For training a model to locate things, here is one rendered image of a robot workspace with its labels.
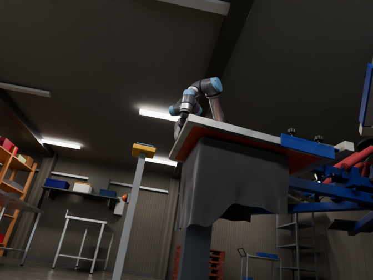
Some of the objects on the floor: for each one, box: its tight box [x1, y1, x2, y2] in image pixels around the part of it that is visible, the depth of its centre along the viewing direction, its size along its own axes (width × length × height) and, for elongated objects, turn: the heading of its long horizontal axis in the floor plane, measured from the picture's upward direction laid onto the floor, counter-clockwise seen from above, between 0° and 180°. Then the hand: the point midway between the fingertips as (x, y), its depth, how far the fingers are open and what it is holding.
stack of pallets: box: [172, 244, 225, 280], centre depth 710 cm, size 122×85×86 cm
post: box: [112, 143, 156, 280], centre depth 143 cm, size 22×22×96 cm
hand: (180, 139), depth 158 cm, fingers closed on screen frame, 4 cm apart
